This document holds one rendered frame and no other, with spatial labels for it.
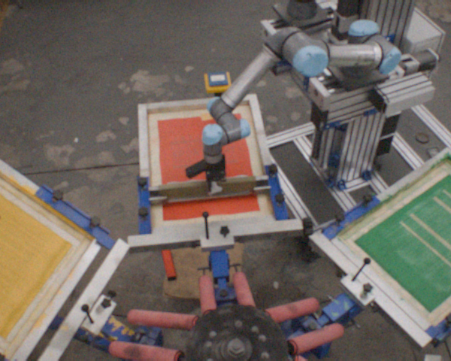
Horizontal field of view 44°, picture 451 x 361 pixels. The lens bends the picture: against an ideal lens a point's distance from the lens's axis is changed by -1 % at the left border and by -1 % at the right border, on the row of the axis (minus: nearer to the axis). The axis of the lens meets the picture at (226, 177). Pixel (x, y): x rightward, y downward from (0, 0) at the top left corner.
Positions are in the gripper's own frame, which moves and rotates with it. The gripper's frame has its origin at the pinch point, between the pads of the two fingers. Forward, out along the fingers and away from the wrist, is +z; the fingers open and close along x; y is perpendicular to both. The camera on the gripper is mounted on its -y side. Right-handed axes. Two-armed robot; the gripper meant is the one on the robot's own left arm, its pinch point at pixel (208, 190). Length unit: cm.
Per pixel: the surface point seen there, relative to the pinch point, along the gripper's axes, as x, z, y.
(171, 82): 195, 100, -12
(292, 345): -82, -22, 18
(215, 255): -34.7, -3.1, -0.7
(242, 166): 16.1, 5.0, 16.9
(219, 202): -3.0, 5.3, 4.2
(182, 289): 11, 99, -16
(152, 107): 57, 2, -22
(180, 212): -6.2, 5.5, -12.4
